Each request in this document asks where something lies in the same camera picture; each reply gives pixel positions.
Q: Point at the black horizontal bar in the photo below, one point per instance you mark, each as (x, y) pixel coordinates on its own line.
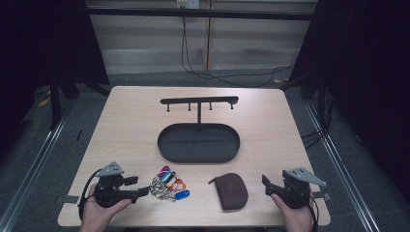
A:
(199, 13)

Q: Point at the black key rack with tray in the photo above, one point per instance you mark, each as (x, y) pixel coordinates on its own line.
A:
(198, 143)

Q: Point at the black metal stand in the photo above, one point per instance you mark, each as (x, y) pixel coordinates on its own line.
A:
(55, 103)

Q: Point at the grey tape strip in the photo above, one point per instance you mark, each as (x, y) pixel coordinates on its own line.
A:
(320, 195)
(70, 199)

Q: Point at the person's left hand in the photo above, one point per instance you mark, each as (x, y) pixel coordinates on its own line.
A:
(96, 216)

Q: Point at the white wall socket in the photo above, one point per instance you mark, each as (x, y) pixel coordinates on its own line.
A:
(188, 4)

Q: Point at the key bunch with coloured tags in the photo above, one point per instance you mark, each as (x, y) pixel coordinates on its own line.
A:
(167, 185)

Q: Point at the metal floor rail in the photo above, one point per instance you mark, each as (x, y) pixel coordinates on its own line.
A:
(29, 174)
(341, 167)

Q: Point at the person's right hand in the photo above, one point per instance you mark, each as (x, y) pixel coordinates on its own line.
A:
(296, 219)

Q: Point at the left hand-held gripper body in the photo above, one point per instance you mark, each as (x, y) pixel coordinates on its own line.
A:
(108, 193)

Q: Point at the dark curtain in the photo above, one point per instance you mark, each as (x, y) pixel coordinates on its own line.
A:
(364, 64)
(38, 48)

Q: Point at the brown zip pouch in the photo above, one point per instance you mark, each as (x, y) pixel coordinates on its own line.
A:
(231, 192)

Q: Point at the yellow floor tape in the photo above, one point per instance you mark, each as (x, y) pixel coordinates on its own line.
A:
(43, 102)

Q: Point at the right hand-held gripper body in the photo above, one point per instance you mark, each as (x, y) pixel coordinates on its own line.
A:
(295, 193)

